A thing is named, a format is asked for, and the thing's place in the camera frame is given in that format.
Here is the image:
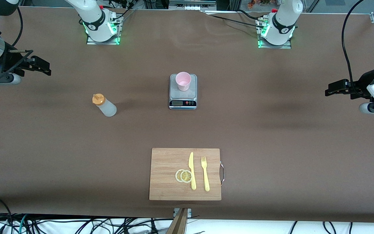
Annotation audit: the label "translucent sauce bottle orange cap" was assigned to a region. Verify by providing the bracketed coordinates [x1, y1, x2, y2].
[92, 94, 117, 117]

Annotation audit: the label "pink plastic cup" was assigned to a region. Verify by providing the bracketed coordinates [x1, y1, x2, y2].
[176, 72, 192, 92]

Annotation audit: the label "brown table cover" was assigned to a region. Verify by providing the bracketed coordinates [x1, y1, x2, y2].
[0, 6, 374, 223]

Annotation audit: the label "small orange red items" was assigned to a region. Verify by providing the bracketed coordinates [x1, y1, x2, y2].
[247, 0, 273, 8]

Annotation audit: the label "silver digital kitchen scale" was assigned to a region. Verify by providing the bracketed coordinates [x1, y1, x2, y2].
[169, 74, 197, 110]

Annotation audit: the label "yellow plastic fork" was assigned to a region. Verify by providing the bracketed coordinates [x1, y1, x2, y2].
[201, 156, 210, 192]

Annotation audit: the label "wooden cutting board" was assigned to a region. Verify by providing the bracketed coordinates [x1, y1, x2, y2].
[149, 148, 222, 201]

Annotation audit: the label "grey power strip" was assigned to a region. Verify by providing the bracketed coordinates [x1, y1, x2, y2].
[168, 0, 217, 11]

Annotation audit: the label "yellow plastic knife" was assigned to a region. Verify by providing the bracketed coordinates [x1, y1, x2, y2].
[189, 152, 197, 190]

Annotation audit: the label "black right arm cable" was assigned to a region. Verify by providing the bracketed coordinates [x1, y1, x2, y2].
[11, 6, 24, 46]

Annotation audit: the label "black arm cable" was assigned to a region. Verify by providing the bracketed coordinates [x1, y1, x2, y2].
[342, 0, 363, 95]
[11, 6, 24, 46]

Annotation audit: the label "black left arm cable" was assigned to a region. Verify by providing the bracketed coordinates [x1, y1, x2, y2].
[342, 0, 363, 95]

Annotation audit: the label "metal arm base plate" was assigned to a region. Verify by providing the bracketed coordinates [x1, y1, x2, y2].
[258, 16, 292, 49]
[86, 15, 123, 45]

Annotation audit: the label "black cable on table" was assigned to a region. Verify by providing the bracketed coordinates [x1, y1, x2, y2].
[203, 9, 268, 28]

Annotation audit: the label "teal floor cable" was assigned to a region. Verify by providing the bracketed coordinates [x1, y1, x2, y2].
[18, 214, 28, 234]

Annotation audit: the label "wooden post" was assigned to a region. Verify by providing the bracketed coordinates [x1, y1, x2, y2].
[166, 208, 189, 234]

